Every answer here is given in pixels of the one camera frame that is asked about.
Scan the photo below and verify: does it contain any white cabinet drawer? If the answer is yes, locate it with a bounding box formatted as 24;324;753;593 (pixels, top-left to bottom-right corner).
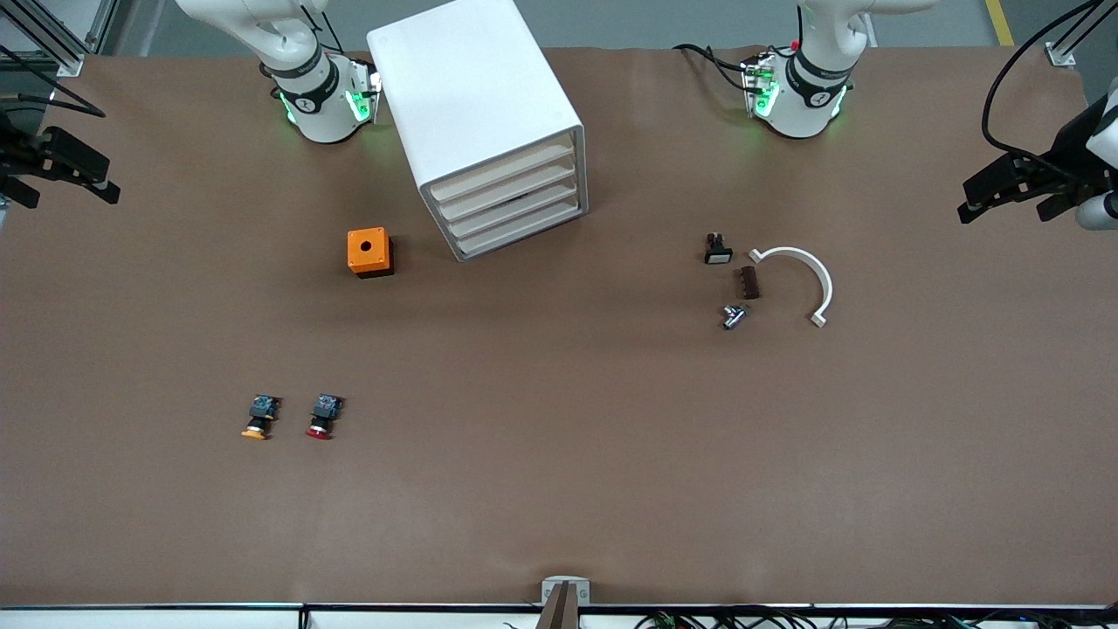
444;177;580;242
426;135;577;207
452;197;584;260
435;157;578;225

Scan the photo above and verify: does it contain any yellow mushroom push button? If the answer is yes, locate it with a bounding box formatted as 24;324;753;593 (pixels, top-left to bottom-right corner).
242;395;281;440

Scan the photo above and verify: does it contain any red mushroom push button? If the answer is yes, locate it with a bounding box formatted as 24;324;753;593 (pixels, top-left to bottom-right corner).
306;394;345;440

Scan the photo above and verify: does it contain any white drawer cabinet housing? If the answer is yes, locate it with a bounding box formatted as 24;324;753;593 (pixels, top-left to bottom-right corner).
367;0;588;263

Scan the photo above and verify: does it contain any brown table cover sheet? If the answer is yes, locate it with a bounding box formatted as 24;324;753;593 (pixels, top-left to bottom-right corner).
0;45;1118;608

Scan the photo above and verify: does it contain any aluminium frame profile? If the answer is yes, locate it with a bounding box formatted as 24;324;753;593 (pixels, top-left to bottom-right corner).
1044;0;1118;67
0;0;119;78

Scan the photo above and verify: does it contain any white curved plastic bracket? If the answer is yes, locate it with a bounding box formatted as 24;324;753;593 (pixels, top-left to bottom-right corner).
749;247;833;328

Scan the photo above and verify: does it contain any orange button enclosure box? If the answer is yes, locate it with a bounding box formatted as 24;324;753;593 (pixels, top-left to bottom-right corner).
347;227;395;279

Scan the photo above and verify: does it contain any black arm base cable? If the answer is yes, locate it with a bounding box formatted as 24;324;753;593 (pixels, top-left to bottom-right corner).
673;42;754;93

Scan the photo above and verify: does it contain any white table edge rail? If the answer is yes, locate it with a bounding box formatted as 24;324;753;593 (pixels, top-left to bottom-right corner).
0;603;1118;629

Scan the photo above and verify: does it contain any black cable bundle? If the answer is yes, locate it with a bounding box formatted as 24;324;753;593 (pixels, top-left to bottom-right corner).
633;607;1118;629

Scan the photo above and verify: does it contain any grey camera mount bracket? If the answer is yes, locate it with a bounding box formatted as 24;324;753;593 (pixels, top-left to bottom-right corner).
535;577;591;629

